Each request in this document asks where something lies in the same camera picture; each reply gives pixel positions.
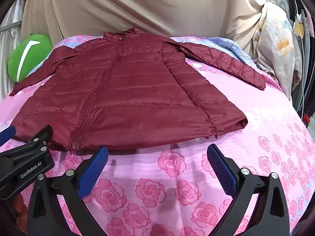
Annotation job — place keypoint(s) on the green plush pillow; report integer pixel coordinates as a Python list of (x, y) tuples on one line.
[(37, 61)]

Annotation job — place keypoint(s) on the dark hanging clothes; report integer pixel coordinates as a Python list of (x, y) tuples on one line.
[(307, 78)]

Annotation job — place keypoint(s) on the yellow paper tag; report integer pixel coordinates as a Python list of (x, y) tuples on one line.
[(299, 27)]

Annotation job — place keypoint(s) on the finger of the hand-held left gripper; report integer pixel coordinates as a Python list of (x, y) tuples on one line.
[(7, 134), (40, 135)]

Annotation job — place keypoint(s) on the maroon puffer jacket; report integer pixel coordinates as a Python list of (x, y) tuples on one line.
[(137, 91)]

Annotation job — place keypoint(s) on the metal rail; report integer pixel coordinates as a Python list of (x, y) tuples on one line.
[(11, 26)]

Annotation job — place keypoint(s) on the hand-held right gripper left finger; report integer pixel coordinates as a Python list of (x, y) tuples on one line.
[(92, 172)]

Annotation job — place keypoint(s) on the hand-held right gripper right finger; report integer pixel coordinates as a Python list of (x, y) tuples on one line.
[(222, 168)]

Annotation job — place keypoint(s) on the pink floral bed sheet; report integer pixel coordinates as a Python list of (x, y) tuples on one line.
[(172, 201)]

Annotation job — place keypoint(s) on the pale floral quilt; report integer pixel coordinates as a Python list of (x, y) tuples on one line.
[(278, 46)]

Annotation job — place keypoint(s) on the white pleated curtain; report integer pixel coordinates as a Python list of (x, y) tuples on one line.
[(12, 41)]

